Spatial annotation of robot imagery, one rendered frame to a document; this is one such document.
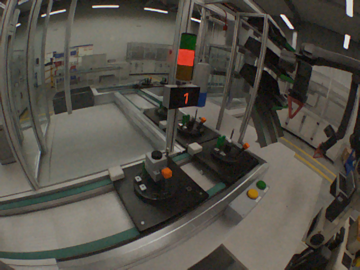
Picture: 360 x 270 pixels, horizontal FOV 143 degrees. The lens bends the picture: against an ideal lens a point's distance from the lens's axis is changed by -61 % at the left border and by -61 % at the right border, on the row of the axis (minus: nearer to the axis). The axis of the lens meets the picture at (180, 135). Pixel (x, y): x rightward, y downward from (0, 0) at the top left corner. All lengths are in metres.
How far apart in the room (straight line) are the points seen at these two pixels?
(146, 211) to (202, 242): 0.21
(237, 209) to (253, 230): 0.15
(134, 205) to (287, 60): 0.63
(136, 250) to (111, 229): 0.11
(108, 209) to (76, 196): 0.12
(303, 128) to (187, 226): 4.46
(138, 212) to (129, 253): 0.12
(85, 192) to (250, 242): 0.58
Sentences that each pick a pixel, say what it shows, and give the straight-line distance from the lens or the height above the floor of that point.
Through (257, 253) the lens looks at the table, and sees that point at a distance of 0.58.
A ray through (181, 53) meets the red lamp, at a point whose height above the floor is 1.35.
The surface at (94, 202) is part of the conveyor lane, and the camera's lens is 0.54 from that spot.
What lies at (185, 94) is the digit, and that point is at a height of 1.22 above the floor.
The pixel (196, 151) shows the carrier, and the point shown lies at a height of 0.98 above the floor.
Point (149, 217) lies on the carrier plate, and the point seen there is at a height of 0.97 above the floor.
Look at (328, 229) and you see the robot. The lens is 1.00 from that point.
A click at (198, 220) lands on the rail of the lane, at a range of 0.44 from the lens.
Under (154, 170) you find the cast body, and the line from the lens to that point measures 0.41.
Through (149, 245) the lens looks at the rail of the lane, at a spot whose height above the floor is 0.95.
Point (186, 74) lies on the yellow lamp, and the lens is 0.48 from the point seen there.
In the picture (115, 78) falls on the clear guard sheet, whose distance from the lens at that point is 0.44.
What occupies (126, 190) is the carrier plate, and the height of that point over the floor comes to 0.97.
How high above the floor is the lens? 1.34
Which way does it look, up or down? 29 degrees down
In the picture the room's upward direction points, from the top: 8 degrees clockwise
